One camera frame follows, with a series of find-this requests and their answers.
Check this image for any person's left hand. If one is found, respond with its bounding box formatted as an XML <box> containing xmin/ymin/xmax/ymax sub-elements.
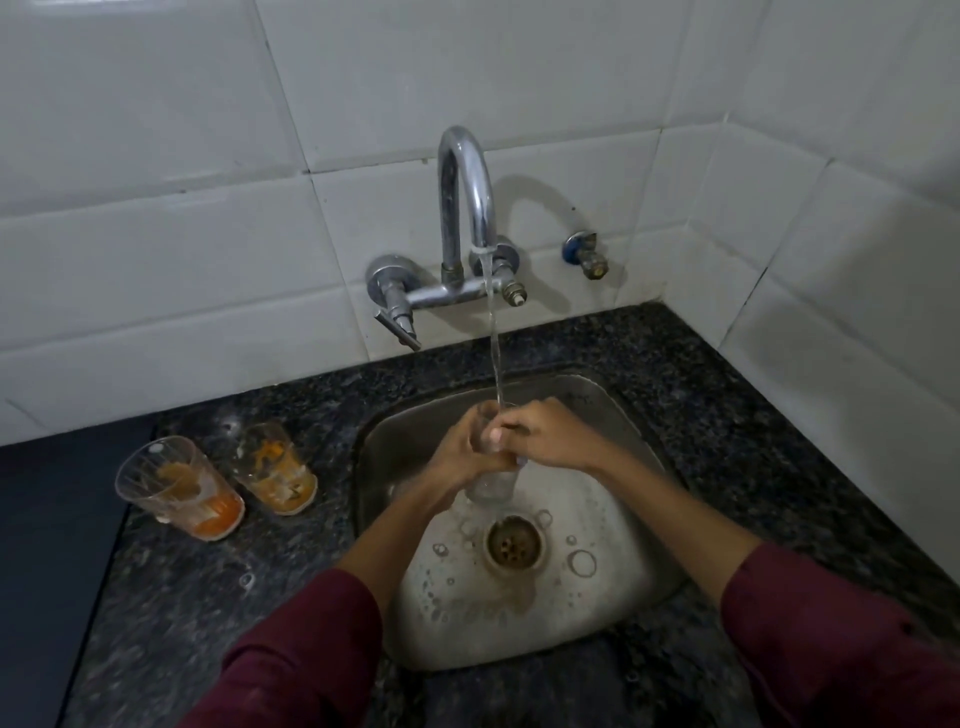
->
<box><xmin>420</xmin><ymin>423</ymin><xmax>519</xmax><ymax>517</ymax></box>

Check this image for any person's right hand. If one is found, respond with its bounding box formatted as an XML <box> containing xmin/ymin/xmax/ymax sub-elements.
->
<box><xmin>484</xmin><ymin>397</ymin><xmax>610</xmax><ymax>472</ymax></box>

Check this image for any clear drinking glass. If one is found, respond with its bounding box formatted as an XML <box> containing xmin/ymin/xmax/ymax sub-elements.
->
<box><xmin>465</xmin><ymin>400</ymin><xmax>526</xmax><ymax>505</ymax></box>

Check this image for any person's left forearm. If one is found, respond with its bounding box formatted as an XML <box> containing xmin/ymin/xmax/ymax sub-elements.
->
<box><xmin>178</xmin><ymin>480</ymin><xmax>451</xmax><ymax>728</ymax></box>

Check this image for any person's right forearm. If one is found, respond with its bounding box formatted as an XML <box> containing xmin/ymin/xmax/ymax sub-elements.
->
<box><xmin>586</xmin><ymin>442</ymin><xmax>960</xmax><ymax>728</ymax></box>

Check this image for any stainless steel sink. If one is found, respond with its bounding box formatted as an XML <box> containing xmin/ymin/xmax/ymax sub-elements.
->
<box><xmin>352</xmin><ymin>367</ymin><xmax>687</xmax><ymax>672</ymax></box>

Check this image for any sink drain strainer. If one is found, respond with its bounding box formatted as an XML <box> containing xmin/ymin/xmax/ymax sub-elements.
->
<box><xmin>484</xmin><ymin>514</ymin><xmax>547</xmax><ymax>573</ymax></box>

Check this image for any small glass with orange residue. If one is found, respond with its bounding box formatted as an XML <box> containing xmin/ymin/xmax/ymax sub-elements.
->
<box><xmin>231</xmin><ymin>421</ymin><xmax>319</xmax><ymax>517</ymax></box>

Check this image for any large glass with orange residue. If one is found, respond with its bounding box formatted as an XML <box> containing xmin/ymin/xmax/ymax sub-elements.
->
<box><xmin>114</xmin><ymin>435</ymin><xmax>246</xmax><ymax>543</ymax></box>

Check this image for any chrome wall-mounted faucet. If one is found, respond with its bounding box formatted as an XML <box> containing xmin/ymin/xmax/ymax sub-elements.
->
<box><xmin>365</xmin><ymin>125</ymin><xmax>528</xmax><ymax>352</ymax></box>

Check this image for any blue brass wall valve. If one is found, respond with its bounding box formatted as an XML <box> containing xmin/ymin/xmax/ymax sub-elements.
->
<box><xmin>562</xmin><ymin>231</ymin><xmax>610</xmax><ymax>282</ymax></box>

